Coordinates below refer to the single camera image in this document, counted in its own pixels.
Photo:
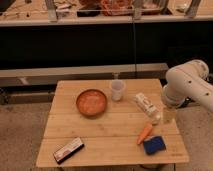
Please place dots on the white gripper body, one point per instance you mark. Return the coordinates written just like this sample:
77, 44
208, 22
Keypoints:
168, 115

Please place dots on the orange pepper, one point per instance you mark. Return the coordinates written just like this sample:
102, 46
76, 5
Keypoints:
144, 133

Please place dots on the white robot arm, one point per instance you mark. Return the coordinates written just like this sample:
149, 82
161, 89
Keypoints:
186, 80

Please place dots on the orange ceramic bowl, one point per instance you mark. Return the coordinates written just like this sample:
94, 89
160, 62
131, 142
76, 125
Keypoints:
91, 102

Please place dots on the blue sponge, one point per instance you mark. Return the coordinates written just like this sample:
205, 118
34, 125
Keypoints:
154, 145

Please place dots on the clear plastic cup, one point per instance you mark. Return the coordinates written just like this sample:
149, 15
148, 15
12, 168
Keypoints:
117, 88

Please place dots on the wooden folding table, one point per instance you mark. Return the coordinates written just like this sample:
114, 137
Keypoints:
111, 138

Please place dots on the black and white box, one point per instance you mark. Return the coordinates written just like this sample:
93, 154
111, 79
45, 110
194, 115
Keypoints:
68, 150

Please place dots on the long metal bench rail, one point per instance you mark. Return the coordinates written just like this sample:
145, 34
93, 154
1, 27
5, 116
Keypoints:
48, 76

